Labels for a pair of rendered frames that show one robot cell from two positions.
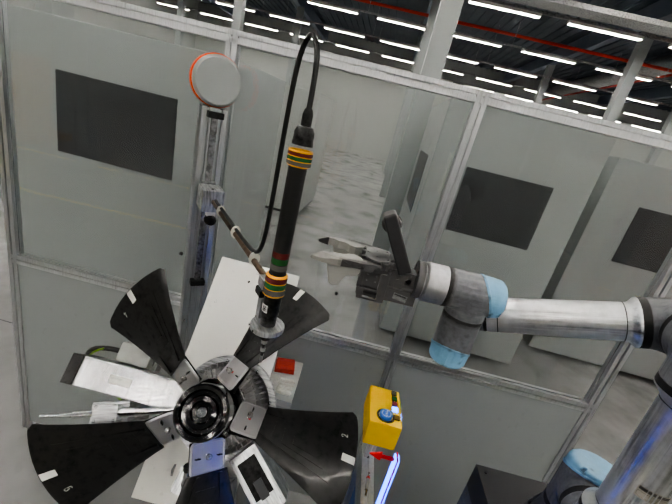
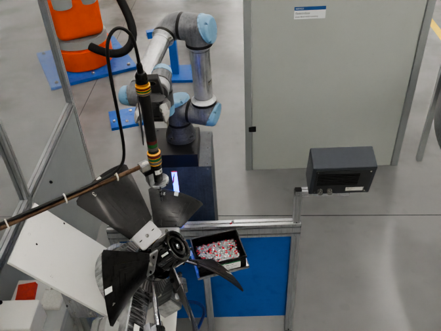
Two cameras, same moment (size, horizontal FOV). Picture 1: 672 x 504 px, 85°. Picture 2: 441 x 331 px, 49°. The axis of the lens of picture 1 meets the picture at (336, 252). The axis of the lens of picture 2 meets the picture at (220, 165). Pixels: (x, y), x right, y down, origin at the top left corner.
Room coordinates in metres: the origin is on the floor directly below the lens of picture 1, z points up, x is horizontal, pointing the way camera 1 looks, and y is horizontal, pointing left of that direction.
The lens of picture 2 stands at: (0.42, 1.32, 2.47)
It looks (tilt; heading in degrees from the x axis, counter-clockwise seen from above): 39 degrees down; 271
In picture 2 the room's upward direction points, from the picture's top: 3 degrees counter-clockwise
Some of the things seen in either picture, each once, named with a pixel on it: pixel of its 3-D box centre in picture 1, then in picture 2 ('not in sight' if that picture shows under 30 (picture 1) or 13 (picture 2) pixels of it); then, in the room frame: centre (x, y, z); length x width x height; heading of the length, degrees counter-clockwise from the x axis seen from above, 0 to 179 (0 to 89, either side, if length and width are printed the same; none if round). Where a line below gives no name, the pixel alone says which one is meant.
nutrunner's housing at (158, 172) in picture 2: (284, 236); (149, 131); (0.65, 0.10, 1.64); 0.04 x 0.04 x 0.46
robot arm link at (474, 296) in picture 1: (471, 294); (161, 79); (0.65, -0.27, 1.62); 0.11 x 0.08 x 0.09; 88
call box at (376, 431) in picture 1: (381, 417); not in sight; (0.94, -0.27, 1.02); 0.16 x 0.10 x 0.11; 179
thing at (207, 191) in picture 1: (209, 197); not in sight; (1.17, 0.45, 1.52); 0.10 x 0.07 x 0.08; 34
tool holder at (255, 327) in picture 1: (268, 305); (153, 171); (0.66, 0.11, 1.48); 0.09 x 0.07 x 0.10; 34
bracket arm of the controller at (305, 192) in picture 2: not in sight; (321, 191); (0.01, -0.25, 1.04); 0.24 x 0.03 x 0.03; 179
